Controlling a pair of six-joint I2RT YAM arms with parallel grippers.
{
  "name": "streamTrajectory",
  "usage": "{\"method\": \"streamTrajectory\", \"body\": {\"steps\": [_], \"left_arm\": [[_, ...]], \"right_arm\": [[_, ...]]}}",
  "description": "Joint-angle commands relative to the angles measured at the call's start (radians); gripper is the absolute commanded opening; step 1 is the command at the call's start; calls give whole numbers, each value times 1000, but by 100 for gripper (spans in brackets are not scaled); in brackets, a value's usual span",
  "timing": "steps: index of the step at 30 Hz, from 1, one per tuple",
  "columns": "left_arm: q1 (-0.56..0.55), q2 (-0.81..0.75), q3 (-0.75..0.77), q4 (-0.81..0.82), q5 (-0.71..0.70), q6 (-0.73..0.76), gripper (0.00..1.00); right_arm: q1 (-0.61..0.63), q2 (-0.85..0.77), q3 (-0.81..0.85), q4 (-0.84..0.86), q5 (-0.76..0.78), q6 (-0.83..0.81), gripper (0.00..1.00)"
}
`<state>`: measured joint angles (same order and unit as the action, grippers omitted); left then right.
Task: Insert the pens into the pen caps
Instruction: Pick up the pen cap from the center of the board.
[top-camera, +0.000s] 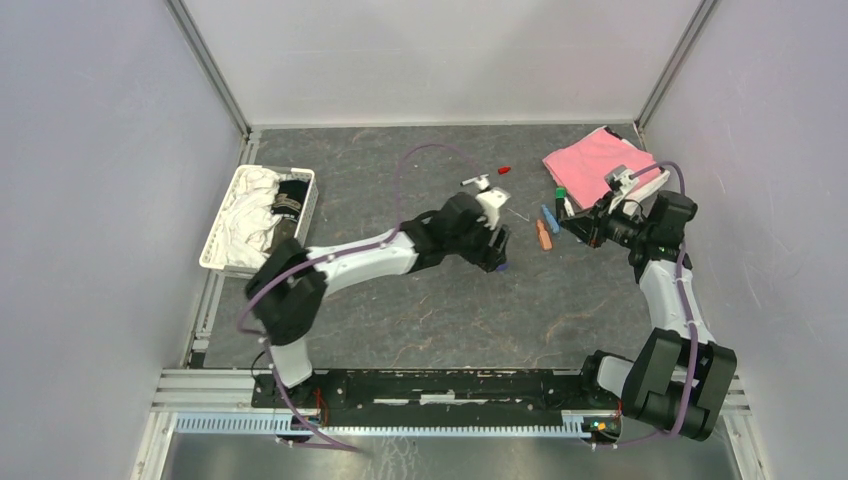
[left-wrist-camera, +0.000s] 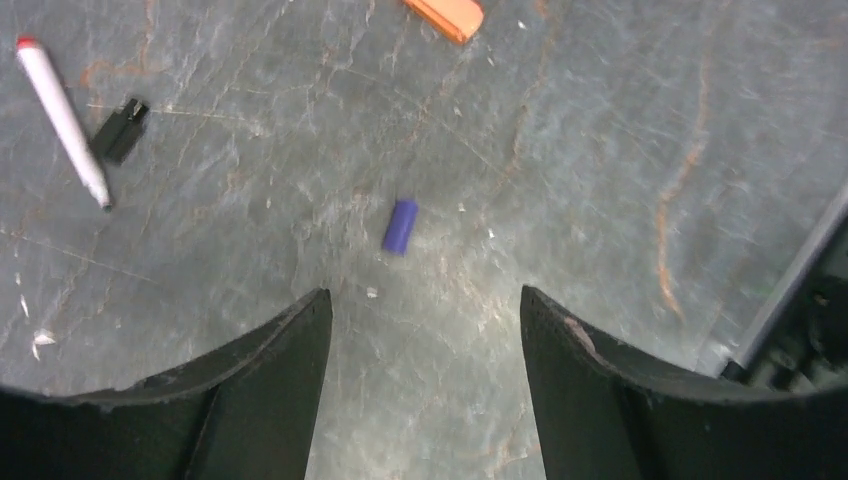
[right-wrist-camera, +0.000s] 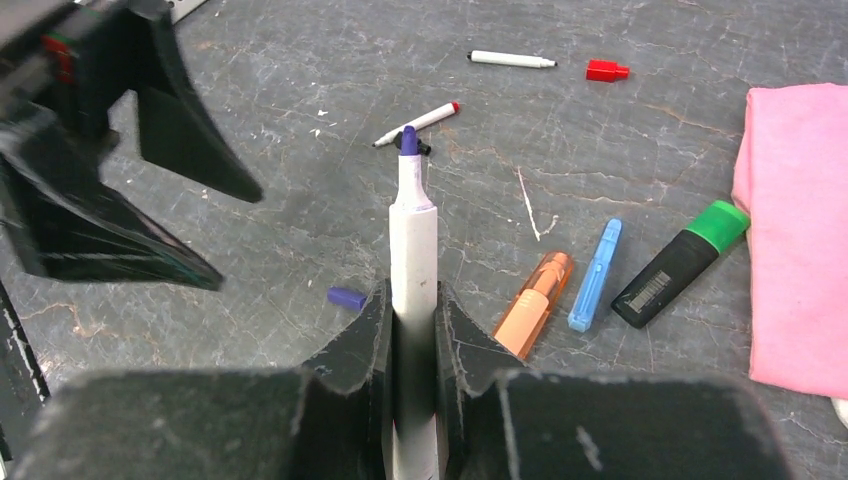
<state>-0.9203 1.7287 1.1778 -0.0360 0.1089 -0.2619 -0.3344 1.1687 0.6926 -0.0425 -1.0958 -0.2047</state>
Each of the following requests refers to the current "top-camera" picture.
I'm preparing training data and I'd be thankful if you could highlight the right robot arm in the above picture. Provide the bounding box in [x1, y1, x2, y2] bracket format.
[557, 191, 737, 441]

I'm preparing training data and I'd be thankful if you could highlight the white cloth in basket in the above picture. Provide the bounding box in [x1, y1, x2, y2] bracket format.
[204, 165, 281, 270]

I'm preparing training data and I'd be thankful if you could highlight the orange pen cap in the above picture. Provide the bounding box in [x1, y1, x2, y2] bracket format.
[535, 219, 553, 251]

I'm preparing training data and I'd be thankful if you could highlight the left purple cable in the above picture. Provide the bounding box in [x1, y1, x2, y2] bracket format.
[236, 143, 485, 455]

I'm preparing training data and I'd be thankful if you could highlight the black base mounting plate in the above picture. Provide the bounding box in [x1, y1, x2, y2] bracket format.
[251, 369, 622, 428]

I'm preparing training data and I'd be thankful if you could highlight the aluminium frame rail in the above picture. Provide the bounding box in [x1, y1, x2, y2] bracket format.
[151, 369, 753, 439]

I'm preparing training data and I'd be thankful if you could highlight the black cloth in basket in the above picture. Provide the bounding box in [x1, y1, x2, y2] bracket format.
[266, 179, 309, 254]

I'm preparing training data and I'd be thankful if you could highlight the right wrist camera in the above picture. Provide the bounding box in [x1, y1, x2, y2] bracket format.
[604, 165, 639, 214]

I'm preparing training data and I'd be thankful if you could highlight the green marker pen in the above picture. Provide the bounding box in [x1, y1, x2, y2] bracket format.
[555, 198, 569, 222]

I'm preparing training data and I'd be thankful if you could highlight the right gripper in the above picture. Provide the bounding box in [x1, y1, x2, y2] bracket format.
[559, 191, 651, 249]

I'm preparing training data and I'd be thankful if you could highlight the white purple marker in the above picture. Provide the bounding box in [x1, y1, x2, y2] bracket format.
[562, 197, 576, 218]

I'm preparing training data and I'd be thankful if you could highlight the pink folded cloth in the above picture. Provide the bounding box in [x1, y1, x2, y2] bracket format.
[542, 126, 655, 210]

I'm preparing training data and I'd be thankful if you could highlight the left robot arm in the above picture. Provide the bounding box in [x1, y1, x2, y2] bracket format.
[245, 188, 510, 408]

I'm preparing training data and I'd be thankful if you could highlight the white pen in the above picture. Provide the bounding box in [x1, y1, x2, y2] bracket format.
[460, 174, 490, 190]

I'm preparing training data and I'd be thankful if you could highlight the blue pen cap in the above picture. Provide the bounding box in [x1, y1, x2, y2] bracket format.
[541, 204, 561, 235]

